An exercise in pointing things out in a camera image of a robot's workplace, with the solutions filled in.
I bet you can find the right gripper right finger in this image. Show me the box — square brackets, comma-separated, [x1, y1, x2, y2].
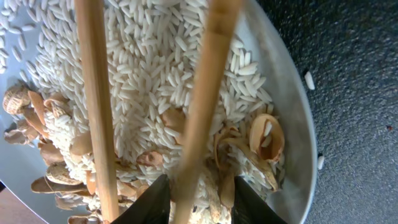
[231, 176, 287, 224]

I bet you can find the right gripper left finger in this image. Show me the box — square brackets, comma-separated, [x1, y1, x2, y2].
[112, 174, 170, 224]

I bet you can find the grey plate with rice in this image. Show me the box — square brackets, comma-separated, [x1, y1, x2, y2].
[1, 1, 317, 223]

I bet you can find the round black serving tray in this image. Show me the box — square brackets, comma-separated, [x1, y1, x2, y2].
[261, 0, 397, 223]

